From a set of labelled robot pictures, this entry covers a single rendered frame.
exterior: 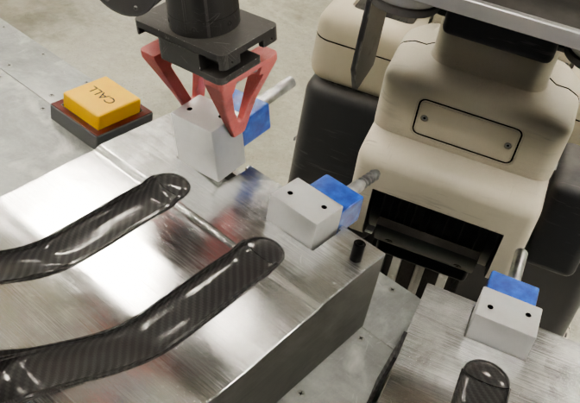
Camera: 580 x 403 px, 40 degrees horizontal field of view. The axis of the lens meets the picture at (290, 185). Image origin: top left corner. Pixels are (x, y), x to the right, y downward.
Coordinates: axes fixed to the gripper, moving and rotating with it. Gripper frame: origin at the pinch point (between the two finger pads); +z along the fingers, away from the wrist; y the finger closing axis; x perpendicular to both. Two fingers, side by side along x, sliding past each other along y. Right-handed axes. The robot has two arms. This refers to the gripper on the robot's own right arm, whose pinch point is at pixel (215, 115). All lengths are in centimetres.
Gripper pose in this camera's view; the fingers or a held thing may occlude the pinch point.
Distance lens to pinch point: 69.8
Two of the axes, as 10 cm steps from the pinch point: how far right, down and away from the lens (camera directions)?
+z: 0.3, 7.7, 6.4
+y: 7.6, 3.9, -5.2
